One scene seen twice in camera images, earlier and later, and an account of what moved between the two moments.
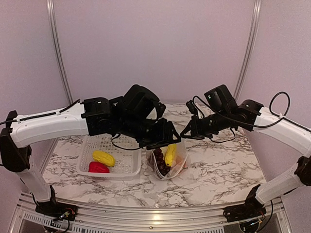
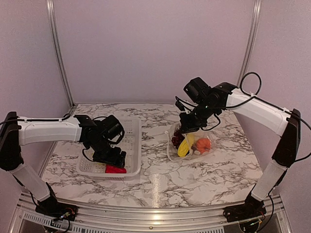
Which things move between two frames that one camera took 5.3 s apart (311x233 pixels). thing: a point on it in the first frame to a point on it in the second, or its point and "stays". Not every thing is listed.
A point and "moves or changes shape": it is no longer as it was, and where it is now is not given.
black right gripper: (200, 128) to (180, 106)
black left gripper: (165, 136) to (112, 159)
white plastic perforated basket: (126, 151) stays
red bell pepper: (97, 167) to (114, 169)
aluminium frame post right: (255, 26) stays
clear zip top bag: (169, 162) to (183, 145)
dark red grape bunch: (163, 167) moves or changes shape
